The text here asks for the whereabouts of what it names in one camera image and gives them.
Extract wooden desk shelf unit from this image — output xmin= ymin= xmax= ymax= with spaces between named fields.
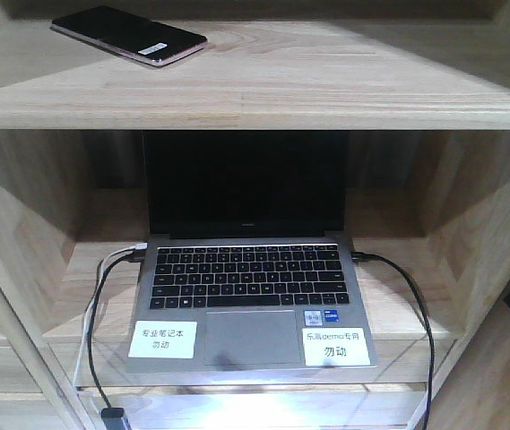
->
xmin=0 ymin=1 xmax=510 ymax=429

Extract grey laptop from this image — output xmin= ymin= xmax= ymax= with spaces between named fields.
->
xmin=126 ymin=130 xmax=377 ymax=374

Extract black laptop cable left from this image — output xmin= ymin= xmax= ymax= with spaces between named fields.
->
xmin=86 ymin=253 xmax=144 ymax=411

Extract white laptop cable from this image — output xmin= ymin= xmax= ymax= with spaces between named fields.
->
xmin=73 ymin=241 xmax=149 ymax=395

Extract black smartphone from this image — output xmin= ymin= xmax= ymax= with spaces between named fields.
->
xmin=51 ymin=5 xmax=208 ymax=67

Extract white label sticker left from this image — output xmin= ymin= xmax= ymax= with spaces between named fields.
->
xmin=128 ymin=321 xmax=197 ymax=359

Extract grey usb hub adapter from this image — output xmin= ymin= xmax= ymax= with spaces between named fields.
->
xmin=100 ymin=407 xmax=132 ymax=430

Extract black laptop cable right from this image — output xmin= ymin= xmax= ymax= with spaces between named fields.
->
xmin=350 ymin=251 xmax=437 ymax=430

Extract white label sticker right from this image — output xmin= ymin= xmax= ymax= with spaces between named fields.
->
xmin=302 ymin=327 xmax=372 ymax=366

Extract white label sticker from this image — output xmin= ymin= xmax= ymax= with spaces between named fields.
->
xmin=128 ymin=321 xmax=197 ymax=359
xmin=302 ymin=327 xmax=372 ymax=366

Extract black laptop cable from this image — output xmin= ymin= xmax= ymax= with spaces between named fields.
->
xmin=350 ymin=251 xmax=437 ymax=430
xmin=86 ymin=253 xmax=144 ymax=411

